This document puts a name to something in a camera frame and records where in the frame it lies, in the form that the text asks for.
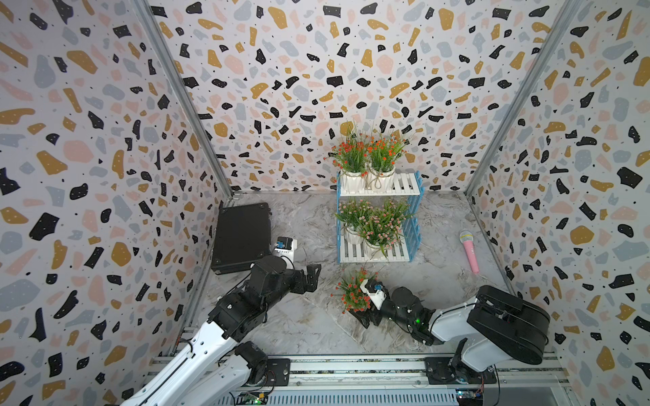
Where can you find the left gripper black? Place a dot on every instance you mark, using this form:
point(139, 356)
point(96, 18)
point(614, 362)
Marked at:
point(301, 287)

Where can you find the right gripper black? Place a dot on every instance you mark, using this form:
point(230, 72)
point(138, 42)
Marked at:
point(363, 316)

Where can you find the red flower pot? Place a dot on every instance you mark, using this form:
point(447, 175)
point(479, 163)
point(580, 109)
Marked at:
point(383, 152)
point(350, 157)
point(350, 292)

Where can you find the pink flower pot back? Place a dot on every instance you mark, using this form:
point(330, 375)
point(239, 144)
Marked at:
point(353, 214)

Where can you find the pink flower pot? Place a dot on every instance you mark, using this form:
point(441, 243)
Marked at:
point(353, 214)
point(377, 241)
point(394, 213)

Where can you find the pink flower pot front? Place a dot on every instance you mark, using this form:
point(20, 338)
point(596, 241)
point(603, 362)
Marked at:
point(377, 241)

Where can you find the blue white wooden rack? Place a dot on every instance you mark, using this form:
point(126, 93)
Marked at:
point(408, 186)

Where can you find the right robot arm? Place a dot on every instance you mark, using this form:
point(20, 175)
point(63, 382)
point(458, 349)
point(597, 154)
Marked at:
point(492, 327)

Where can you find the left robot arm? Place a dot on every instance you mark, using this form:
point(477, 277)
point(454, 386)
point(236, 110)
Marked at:
point(223, 335)

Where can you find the black case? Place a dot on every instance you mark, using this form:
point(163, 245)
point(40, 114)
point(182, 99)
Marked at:
point(243, 236)

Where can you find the pink toy microphone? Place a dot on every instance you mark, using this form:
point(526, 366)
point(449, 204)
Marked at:
point(467, 240)

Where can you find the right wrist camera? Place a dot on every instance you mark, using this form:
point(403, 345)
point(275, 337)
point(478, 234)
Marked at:
point(375, 291)

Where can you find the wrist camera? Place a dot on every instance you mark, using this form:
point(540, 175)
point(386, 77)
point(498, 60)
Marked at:
point(285, 248)
point(375, 291)

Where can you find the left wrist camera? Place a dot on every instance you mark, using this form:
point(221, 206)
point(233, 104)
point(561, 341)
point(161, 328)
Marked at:
point(285, 248)

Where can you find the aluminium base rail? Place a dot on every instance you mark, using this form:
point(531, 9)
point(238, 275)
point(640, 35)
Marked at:
point(358, 380)

